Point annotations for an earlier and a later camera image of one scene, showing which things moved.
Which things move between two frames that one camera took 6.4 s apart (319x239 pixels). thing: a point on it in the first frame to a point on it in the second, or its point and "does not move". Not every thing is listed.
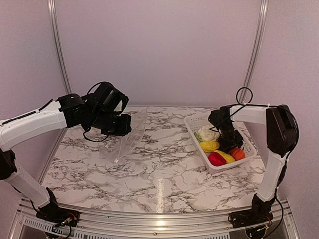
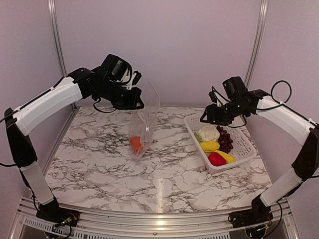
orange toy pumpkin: (238, 154) to (135, 143)
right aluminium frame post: (259, 37) does not move
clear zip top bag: (114, 148) to (142, 126)
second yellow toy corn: (229, 159) does not move
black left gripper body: (104, 122) to (121, 99)
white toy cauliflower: (205, 135) does not move
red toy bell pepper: (217, 159) does not move
